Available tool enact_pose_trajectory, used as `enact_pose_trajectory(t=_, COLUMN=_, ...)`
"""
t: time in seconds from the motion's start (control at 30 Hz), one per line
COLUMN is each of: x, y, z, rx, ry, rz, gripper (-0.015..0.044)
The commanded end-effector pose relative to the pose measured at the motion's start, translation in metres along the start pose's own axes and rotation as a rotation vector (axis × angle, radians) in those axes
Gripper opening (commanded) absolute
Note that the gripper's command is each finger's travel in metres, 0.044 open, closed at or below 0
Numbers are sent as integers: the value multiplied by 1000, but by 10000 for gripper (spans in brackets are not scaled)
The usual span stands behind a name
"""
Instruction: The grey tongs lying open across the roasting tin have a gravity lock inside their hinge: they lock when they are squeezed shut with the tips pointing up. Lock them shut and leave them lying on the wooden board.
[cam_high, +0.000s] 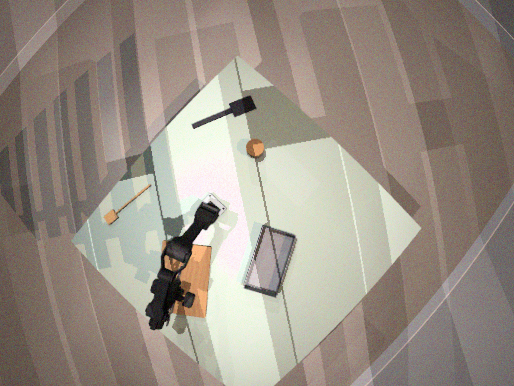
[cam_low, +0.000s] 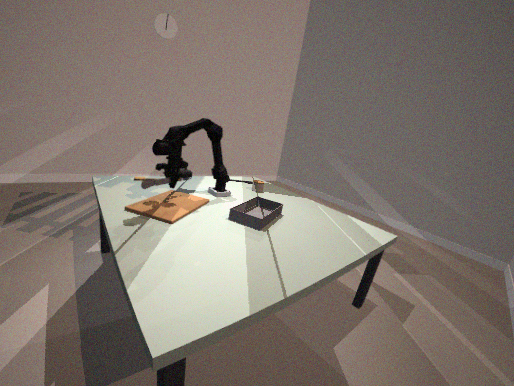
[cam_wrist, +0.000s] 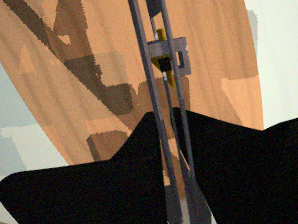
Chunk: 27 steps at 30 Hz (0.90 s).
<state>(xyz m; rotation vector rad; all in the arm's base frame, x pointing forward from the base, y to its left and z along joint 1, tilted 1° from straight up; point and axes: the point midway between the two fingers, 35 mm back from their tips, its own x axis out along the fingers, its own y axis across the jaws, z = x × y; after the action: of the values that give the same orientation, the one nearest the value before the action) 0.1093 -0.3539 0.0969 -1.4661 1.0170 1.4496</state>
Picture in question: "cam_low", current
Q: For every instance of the grey metal roasting tin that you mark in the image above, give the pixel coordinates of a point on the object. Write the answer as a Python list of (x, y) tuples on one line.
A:
[(255, 213)]

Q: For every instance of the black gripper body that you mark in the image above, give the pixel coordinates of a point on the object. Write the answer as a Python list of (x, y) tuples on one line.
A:
[(174, 165)]

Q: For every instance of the light brown wooden board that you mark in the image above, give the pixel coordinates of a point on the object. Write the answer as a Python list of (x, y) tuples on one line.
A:
[(169, 206)]

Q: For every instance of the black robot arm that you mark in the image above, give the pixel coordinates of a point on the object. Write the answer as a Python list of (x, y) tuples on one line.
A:
[(172, 143)]

